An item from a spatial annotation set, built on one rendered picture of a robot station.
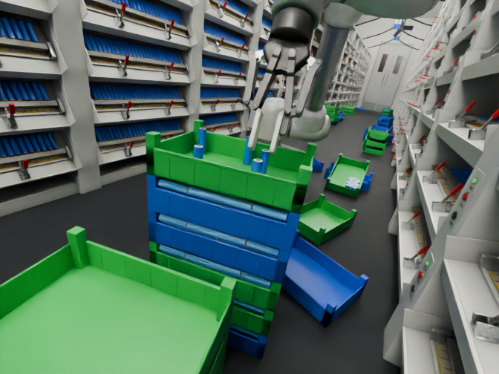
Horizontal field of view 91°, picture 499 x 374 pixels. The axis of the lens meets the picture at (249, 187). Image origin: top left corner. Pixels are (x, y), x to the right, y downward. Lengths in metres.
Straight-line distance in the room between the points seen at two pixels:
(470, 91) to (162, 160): 1.12
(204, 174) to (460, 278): 0.48
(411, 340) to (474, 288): 0.21
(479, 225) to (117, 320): 0.63
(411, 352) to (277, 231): 0.39
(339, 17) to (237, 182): 0.84
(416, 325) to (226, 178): 0.54
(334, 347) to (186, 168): 0.59
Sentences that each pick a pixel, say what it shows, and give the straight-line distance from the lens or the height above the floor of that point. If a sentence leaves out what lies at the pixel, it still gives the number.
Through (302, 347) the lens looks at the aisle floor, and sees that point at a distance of 0.75.
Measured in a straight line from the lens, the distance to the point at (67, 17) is 1.24.
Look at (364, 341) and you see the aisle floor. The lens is 0.84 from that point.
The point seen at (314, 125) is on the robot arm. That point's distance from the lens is 1.34.
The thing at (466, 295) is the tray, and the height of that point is 0.33.
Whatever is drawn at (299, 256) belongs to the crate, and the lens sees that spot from 0.99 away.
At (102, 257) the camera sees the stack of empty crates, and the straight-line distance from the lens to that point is 0.53.
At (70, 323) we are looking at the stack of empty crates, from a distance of 0.48.
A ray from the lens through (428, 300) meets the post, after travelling 0.70.
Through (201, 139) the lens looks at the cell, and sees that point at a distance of 0.62.
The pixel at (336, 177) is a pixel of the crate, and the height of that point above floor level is 0.05.
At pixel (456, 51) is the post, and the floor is 0.88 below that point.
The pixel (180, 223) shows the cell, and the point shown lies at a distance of 0.53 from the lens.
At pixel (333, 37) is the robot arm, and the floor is 0.77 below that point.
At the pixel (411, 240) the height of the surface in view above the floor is 0.14.
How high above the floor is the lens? 0.60
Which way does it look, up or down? 25 degrees down
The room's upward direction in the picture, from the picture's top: 9 degrees clockwise
